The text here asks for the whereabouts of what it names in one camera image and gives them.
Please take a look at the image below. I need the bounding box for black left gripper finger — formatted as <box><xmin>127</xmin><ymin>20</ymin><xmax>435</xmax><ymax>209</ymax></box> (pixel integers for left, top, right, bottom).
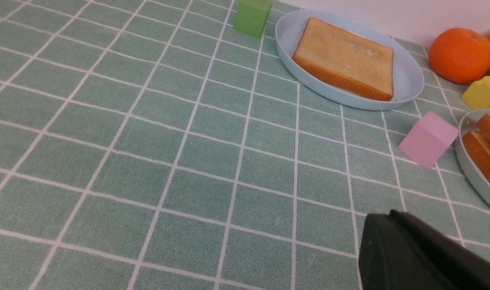
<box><xmin>358</xmin><ymin>209</ymin><xmax>490</xmax><ymax>290</ymax></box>

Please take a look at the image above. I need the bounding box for pink foam cube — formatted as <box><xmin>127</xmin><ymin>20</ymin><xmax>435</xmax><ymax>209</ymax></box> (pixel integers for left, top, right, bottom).
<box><xmin>398</xmin><ymin>112</ymin><xmax>459</xmax><ymax>168</ymax></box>

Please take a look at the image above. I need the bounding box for green centre plate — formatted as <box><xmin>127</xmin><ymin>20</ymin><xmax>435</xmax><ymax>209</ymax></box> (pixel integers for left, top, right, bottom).
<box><xmin>456</xmin><ymin>110</ymin><xmax>490</xmax><ymax>206</ymax></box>

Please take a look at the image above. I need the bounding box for light blue bread plate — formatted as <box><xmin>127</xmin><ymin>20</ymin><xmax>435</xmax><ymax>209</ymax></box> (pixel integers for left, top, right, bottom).
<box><xmin>275</xmin><ymin>10</ymin><xmax>424</xmax><ymax>111</ymax></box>

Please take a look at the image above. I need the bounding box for yellow foam cube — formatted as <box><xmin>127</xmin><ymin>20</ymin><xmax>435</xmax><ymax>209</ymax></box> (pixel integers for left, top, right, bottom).
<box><xmin>461</xmin><ymin>76</ymin><xmax>490</xmax><ymax>110</ymax></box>

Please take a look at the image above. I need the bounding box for orange fruit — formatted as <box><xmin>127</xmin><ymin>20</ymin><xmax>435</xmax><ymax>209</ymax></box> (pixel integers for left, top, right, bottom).
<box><xmin>428</xmin><ymin>27</ymin><xmax>490</xmax><ymax>85</ymax></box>

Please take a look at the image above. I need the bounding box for green foam cube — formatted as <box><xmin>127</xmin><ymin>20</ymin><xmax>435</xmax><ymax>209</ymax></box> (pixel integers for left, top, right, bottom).
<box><xmin>234</xmin><ymin>0</ymin><xmax>273</xmax><ymax>38</ymax></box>

